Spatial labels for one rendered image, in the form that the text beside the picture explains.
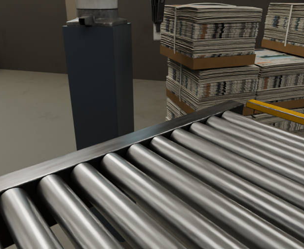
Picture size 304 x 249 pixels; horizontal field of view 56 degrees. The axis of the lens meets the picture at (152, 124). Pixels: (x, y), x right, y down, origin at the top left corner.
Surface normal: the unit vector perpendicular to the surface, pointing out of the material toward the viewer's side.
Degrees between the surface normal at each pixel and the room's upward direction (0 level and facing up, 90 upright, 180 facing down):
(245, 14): 90
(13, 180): 0
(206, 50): 90
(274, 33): 90
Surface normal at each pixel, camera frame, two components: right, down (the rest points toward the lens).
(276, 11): -0.96, 0.11
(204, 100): 0.31, 0.40
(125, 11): -0.27, 0.39
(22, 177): 0.00, -0.91
